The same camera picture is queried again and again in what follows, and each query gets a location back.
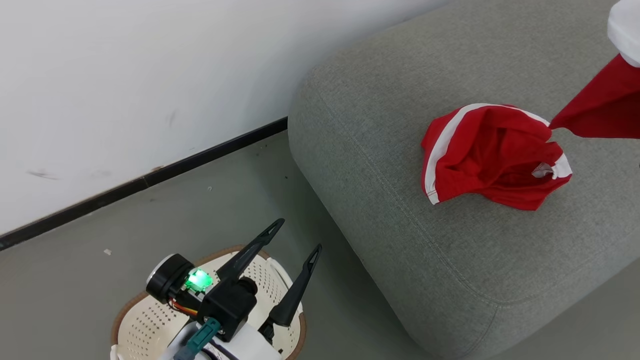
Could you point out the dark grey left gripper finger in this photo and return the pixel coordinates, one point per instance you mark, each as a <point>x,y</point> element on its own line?
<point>247,252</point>
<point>295,295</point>

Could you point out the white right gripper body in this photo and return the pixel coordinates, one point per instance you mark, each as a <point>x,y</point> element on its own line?
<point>627,27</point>

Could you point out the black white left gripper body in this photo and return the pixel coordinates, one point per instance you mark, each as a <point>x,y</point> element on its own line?
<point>227,300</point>

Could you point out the red garment with white trim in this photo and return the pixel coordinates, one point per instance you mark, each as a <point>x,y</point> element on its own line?
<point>490,150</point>

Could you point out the beige perforated laundry basket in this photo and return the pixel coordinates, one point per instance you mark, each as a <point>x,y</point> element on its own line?
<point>140,325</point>

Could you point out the black wall baseboard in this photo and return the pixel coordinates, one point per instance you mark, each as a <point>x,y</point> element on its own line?
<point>150,177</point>

